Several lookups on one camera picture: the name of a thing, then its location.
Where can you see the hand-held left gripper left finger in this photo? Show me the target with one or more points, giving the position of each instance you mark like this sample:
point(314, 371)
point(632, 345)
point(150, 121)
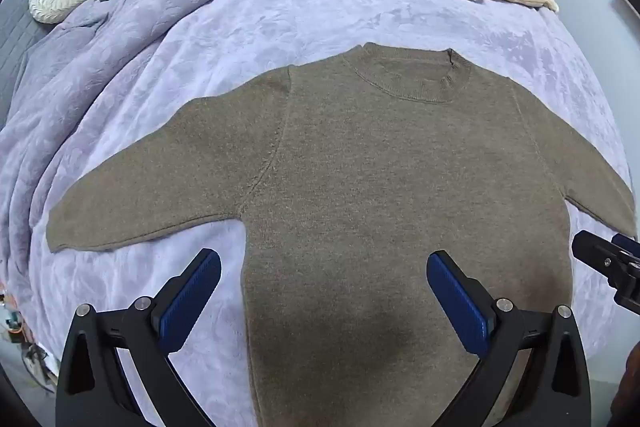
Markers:
point(190, 297)

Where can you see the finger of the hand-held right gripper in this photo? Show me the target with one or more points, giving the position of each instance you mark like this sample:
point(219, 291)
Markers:
point(627, 244)
point(597, 257)

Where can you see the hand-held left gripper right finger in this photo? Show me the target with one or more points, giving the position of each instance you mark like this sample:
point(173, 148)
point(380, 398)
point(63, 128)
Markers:
point(457, 302)

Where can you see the olive brown knit sweater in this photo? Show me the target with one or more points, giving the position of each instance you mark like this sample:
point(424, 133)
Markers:
point(380, 187)

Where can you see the lavender plush blanket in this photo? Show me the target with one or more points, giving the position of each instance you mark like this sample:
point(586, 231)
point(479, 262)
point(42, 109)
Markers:
point(150, 82)

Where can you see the grey quilted sofa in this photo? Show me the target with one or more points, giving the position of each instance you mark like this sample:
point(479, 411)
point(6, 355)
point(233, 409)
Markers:
point(20, 32)

